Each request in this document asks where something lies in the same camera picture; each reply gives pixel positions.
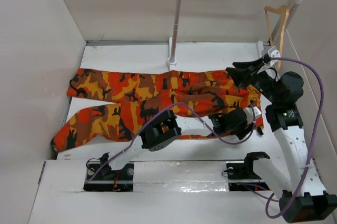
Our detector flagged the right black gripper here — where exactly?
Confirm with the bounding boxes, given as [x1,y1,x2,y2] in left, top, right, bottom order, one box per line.
[226,57,281,104]

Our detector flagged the orange camouflage trousers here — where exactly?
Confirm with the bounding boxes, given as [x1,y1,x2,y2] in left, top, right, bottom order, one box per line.
[51,69,261,153]

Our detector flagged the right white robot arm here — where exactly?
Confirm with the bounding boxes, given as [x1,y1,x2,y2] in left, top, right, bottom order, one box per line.
[226,59,336,223]

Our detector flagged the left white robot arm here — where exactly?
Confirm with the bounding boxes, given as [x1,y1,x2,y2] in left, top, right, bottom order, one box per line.
[99,106,262,180]

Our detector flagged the wooden clothes hanger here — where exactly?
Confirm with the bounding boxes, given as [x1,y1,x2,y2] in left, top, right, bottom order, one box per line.
[264,5,290,56]

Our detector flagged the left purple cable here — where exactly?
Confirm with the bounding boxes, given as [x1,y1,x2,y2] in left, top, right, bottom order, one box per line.
[86,102,257,182]

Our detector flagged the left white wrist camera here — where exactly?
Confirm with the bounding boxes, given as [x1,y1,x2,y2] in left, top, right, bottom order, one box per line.
[243,106,262,124]

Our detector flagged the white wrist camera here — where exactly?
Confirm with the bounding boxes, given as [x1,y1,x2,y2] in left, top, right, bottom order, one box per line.
[258,46,281,73]
[243,106,262,124]

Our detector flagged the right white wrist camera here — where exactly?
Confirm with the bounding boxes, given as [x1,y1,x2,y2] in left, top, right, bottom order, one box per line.
[258,46,281,73]

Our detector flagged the black base rail with foil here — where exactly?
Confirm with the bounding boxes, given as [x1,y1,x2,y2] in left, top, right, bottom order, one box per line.
[83,154,269,193]

